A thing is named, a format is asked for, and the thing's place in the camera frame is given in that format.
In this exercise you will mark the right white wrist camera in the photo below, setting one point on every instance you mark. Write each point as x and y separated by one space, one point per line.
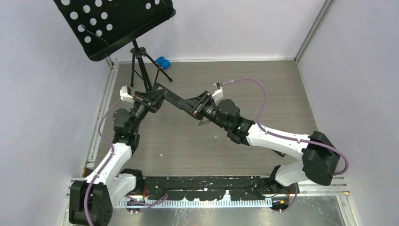
218 93

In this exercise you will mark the black tripod stand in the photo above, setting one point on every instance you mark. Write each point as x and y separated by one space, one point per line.
139 68

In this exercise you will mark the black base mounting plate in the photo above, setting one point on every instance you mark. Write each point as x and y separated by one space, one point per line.
205 188

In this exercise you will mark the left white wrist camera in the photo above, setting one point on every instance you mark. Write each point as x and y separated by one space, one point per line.
126 94

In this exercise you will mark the black remote control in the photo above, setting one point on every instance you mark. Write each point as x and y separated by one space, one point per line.
171 97

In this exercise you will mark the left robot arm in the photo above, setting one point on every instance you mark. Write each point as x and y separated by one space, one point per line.
93 198

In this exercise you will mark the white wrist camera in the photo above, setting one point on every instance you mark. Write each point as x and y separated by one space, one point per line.
126 94
218 93

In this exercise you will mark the dark green battery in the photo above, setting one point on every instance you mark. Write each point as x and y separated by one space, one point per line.
201 122

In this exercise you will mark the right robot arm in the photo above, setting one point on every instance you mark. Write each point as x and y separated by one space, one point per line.
316 159

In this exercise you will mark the black perforated music stand desk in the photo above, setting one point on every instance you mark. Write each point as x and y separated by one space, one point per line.
104 26

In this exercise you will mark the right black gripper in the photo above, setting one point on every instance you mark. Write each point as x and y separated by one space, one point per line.
198 104

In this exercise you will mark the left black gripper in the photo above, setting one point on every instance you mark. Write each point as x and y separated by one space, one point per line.
149 100

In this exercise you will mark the small black square frame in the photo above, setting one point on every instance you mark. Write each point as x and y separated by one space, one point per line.
281 154

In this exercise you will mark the blue plastic object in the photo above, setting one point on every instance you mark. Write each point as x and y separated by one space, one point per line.
162 62

